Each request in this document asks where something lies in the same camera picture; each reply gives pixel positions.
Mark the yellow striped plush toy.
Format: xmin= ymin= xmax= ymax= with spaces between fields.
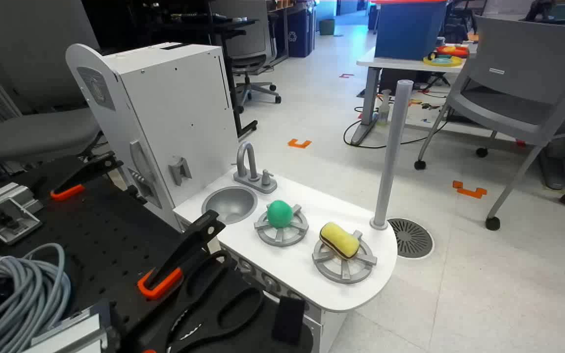
xmin=317 ymin=221 xmax=363 ymax=261

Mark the grey plastic wheeled chair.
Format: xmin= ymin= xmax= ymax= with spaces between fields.
xmin=412 ymin=16 xmax=565 ymax=233

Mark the white toy kitchen counter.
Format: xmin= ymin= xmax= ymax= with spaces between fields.
xmin=170 ymin=170 xmax=400 ymax=353

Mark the green round plush toy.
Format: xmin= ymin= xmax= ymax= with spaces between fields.
xmin=265 ymin=198 xmax=296 ymax=231

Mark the grey toy stove burner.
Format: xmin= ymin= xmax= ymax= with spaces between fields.
xmin=253 ymin=202 xmax=312 ymax=249
xmin=310 ymin=225 xmax=380 ymax=286

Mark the blue recycling bin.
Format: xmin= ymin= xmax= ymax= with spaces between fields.
xmin=286 ymin=6 xmax=316 ymax=59

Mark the grey side table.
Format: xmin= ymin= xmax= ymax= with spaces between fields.
xmin=347 ymin=55 xmax=474 ymax=147

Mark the small black orange-tipped clamp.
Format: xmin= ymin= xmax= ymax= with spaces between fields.
xmin=49 ymin=151 xmax=121 ymax=204

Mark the light blue cable bundle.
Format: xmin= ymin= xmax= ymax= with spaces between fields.
xmin=0 ymin=241 xmax=74 ymax=353

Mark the grey toy faucet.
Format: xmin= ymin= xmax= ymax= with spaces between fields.
xmin=231 ymin=141 xmax=278 ymax=196

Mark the black swivel office chair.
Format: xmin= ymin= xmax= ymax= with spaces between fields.
xmin=227 ymin=0 xmax=284 ymax=112

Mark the grey cabinet door latch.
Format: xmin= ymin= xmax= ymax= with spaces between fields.
xmin=166 ymin=157 xmax=194 ymax=188

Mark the large black orange-tipped clamp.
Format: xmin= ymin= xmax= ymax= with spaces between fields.
xmin=135 ymin=208 xmax=227 ymax=304

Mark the grey padded office chair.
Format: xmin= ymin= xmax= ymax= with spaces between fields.
xmin=0 ymin=0 xmax=106 ymax=168

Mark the black floor cable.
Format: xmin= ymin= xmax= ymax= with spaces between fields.
xmin=341 ymin=96 xmax=451 ymax=151

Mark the round metal floor drain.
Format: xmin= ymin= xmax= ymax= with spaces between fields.
xmin=386 ymin=216 xmax=437 ymax=261

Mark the grey toy sink basin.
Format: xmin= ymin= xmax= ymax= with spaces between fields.
xmin=200 ymin=184 xmax=259 ymax=225

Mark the blue storage bin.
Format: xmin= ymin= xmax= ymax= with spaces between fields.
xmin=372 ymin=0 xmax=451 ymax=63

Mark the grey upright toy pole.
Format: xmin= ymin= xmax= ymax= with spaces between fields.
xmin=368 ymin=78 xmax=416 ymax=233

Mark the colourful ring toy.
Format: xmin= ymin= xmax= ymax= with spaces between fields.
xmin=421 ymin=41 xmax=471 ymax=70

